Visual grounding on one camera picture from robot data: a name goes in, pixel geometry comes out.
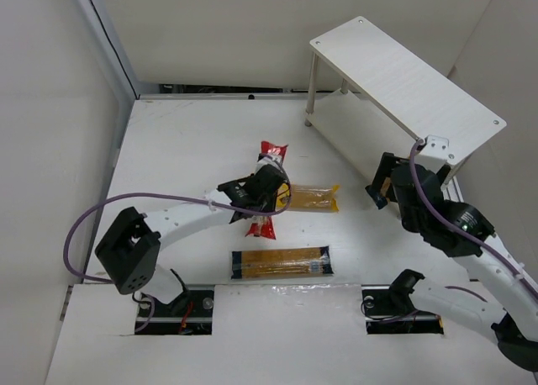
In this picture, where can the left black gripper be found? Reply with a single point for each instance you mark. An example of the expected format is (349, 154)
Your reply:
(269, 180)

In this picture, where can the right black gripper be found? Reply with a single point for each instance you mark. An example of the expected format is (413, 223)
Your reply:
(385, 171)

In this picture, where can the red spaghetti bag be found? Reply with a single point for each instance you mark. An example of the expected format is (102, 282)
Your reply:
(267, 189)

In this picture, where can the dark blue spaghetti bag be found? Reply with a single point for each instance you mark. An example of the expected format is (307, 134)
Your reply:
(382, 195)

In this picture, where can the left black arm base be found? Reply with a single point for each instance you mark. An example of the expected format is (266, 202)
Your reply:
(174, 308)

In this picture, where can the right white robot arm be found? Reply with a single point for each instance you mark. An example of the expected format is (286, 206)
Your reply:
(506, 316)

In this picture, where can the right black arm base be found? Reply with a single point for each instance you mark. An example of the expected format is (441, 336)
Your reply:
(388, 310)

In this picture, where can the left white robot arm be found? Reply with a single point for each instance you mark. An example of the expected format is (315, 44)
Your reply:
(130, 248)

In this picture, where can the white two-tier shelf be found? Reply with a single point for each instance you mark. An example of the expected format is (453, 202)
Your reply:
(368, 94)

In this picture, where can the yellow spaghetti bag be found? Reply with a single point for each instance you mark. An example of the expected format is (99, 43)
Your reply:
(308, 198)

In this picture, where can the blue spaghetti bag front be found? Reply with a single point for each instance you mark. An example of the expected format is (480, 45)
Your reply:
(281, 263)

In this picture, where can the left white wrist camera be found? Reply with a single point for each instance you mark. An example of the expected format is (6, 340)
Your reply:
(267, 162)

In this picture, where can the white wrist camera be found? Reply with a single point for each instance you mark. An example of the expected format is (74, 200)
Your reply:
(267, 162)
(432, 151)

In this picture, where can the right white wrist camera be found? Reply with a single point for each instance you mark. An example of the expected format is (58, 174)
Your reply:
(432, 151)

